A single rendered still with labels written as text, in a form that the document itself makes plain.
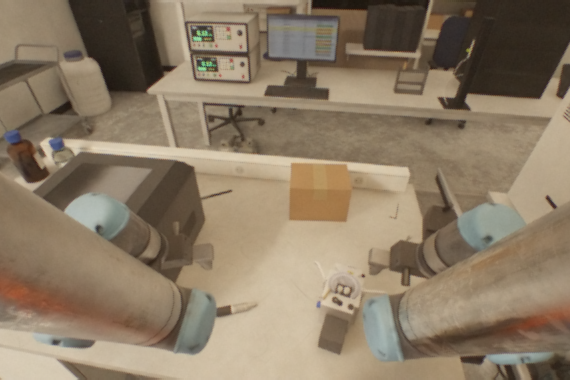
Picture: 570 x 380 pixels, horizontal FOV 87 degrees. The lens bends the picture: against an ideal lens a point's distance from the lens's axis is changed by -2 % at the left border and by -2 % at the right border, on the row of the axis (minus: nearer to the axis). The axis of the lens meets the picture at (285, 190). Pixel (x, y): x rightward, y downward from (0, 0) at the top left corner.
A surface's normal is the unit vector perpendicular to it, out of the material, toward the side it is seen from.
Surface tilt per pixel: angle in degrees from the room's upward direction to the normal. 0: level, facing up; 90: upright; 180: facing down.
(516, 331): 103
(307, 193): 90
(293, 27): 86
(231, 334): 0
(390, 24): 90
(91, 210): 25
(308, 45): 86
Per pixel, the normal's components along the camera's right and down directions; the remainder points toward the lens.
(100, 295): 0.95, 0.24
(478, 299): -0.98, 0.13
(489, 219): 0.07, -0.44
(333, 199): -0.04, 0.63
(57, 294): 0.83, 0.45
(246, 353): 0.00, -0.77
